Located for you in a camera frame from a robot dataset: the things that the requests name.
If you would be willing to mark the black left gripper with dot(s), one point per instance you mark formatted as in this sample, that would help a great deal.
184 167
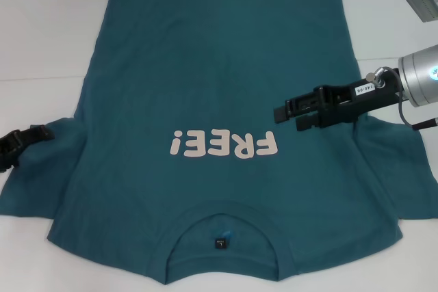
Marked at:
10 145

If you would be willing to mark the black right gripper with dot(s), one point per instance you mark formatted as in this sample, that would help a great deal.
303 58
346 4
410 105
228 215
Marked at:
352 100

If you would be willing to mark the teal shirt with FREE print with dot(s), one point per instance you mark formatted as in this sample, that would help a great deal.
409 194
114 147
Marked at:
205 83

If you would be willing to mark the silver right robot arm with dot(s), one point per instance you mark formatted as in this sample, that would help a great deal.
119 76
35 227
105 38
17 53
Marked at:
421 76

